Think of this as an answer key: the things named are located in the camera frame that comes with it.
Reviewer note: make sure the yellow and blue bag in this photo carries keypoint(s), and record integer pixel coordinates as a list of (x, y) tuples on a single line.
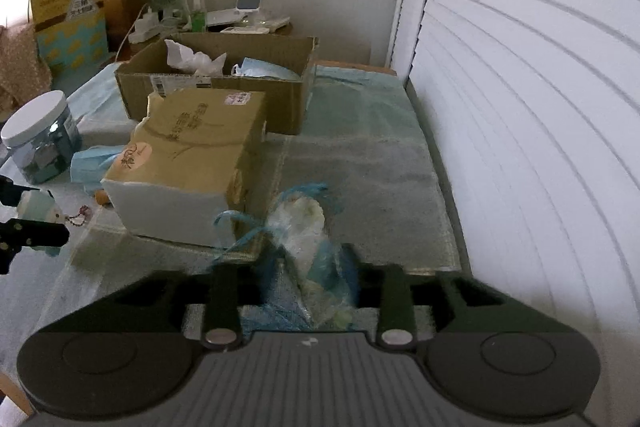
[(70, 42)]

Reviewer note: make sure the white router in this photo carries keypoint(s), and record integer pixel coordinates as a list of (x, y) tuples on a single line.
[(222, 17)]

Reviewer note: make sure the white tissue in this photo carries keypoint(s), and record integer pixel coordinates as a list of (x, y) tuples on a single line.
[(192, 59)]

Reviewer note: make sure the teal bed sheet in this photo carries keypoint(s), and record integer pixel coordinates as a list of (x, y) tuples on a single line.
[(450, 207)]

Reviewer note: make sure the cardboard box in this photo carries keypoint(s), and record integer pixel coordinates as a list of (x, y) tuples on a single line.
[(280, 107)]

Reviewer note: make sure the clear jar with white lid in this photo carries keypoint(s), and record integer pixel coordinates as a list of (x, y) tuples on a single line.
[(35, 112)]

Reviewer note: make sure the white power strip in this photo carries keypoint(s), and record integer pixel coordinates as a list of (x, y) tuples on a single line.
[(142, 32)]

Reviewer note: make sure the wooden nightstand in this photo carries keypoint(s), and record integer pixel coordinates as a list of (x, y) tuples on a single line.
[(282, 29)]

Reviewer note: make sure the crumpled blue face mask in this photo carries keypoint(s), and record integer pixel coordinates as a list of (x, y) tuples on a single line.
[(90, 164)]

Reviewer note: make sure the tan paper-wrapped package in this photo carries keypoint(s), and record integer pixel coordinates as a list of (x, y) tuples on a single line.
[(190, 147)]

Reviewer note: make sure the blue and white plush toy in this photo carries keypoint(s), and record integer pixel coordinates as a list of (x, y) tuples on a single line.
[(42, 209)]

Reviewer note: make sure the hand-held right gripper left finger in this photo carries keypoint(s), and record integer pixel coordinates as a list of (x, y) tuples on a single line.
[(222, 299)]

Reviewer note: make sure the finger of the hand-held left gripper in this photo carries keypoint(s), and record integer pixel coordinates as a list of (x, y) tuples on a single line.
[(32, 233), (9, 194)]

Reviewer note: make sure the blue face mask with loops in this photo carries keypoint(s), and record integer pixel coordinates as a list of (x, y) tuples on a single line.
[(270, 69)]

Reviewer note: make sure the brown dotted cloth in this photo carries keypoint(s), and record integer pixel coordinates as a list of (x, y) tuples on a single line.
[(20, 67)]

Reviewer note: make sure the small orange object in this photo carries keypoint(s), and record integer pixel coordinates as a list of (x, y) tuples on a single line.
[(102, 197)]

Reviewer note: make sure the white remote control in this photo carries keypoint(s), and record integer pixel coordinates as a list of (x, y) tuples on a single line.
[(245, 29)]

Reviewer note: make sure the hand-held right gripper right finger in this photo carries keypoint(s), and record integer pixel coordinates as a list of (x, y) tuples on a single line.
[(395, 302)]

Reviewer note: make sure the small green bottle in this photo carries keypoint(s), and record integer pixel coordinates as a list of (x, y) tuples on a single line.
[(199, 19)]

